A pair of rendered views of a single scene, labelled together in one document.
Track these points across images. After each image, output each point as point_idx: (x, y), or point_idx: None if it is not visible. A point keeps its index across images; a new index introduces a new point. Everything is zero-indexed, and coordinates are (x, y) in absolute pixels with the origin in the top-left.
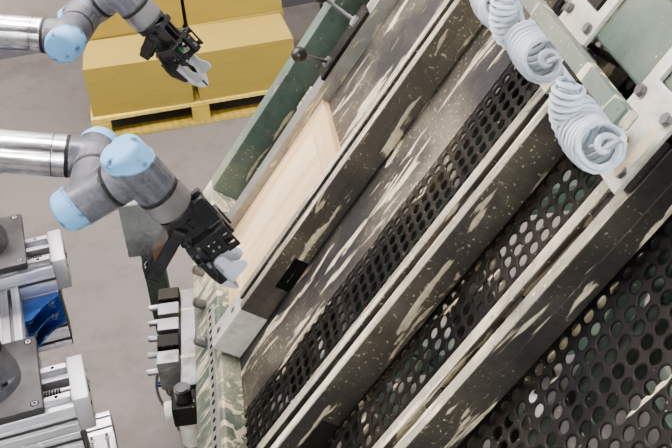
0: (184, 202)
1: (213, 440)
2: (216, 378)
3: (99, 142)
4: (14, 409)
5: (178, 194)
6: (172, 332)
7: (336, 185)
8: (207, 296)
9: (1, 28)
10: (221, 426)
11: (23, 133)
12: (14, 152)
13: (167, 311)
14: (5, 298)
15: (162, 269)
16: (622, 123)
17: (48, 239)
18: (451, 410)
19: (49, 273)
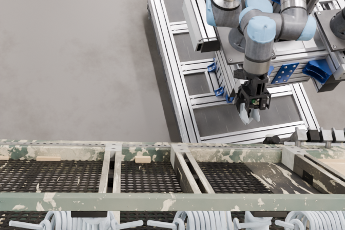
0: (251, 70)
1: (225, 146)
2: (264, 148)
3: (296, 22)
4: (227, 52)
5: (252, 64)
6: (321, 137)
7: (342, 189)
8: (333, 149)
9: None
10: (231, 149)
11: None
12: None
13: (336, 134)
14: (319, 49)
15: (235, 76)
16: None
17: None
18: None
19: (337, 65)
